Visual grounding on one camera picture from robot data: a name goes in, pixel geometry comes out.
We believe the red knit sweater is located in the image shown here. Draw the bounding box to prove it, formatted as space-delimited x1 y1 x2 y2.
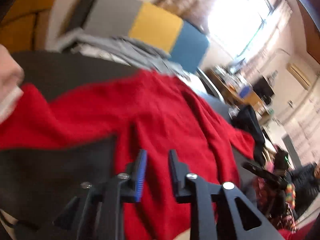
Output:
1 71 254 239

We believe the grey clothes pile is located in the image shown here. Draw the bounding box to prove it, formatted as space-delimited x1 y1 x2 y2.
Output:
53 28 193 81

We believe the black monitor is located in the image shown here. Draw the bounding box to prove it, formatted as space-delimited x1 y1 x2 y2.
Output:
252 77 274 106

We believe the blue container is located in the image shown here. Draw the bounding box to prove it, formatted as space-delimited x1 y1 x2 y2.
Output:
239 85 252 99

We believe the wooden desk with clutter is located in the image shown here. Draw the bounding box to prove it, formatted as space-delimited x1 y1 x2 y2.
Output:
205 67 273 126

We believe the pink folded knit garment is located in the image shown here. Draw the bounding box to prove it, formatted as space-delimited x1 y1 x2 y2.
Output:
0 45 24 101

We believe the grey yellow blue chair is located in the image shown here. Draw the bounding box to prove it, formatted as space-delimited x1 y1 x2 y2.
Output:
64 0 223 100

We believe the wooden panel wardrobe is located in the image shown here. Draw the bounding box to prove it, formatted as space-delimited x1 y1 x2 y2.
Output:
1 0 55 53

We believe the wall air conditioner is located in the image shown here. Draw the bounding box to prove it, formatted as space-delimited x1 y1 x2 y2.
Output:
287 63 311 90

